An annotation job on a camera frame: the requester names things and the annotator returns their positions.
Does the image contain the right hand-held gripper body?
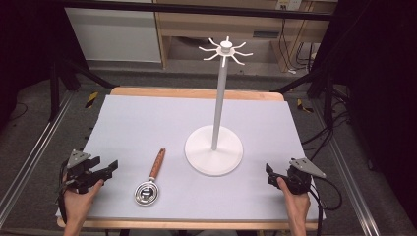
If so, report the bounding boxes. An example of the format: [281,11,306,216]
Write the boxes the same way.
[276,157,328,196]

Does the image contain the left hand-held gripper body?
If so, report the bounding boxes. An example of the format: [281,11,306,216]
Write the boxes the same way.
[60,148,105,195]

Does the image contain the person's left hand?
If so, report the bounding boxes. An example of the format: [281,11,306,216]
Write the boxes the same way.
[62,173,105,227]

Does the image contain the person's right hand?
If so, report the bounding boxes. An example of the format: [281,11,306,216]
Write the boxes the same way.
[276,176,312,227]

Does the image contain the yellow black striped tape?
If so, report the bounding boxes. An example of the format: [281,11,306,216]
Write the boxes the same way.
[85,90,99,109]
[296,98,315,114]

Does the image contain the light grey table mat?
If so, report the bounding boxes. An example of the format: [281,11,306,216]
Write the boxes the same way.
[54,94,327,222]

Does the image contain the white hook stand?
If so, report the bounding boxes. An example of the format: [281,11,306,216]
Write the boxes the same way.
[184,35,254,177]

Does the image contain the black metal stand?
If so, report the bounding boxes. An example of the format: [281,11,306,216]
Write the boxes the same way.
[48,55,119,123]
[269,65,350,129]

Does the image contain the white cabinet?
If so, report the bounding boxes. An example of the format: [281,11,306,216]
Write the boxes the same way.
[64,0,162,64]

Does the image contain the white power strip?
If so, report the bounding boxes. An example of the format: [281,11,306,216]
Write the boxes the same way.
[275,0,303,12]

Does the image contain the black metal bar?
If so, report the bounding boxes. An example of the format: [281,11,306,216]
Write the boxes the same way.
[62,0,332,22]

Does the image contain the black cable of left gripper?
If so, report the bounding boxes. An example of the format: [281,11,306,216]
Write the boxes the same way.
[57,160,70,225]

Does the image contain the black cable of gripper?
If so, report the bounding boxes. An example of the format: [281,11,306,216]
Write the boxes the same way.
[308,176,343,236]
[57,160,70,225]

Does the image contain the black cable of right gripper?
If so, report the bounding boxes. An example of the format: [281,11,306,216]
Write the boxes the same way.
[308,176,343,236]

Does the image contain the metal strainer with wooden handle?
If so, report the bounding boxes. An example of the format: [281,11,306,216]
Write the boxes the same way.
[133,147,167,207]

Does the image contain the aluminium floor rail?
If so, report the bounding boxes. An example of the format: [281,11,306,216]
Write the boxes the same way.
[0,91,77,227]
[311,97,382,236]

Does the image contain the bundle of black floor cables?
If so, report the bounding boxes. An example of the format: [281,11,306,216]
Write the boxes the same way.
[300,94,352,161]

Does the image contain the black hanging cables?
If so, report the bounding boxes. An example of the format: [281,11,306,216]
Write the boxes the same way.
[278,18,316,74]

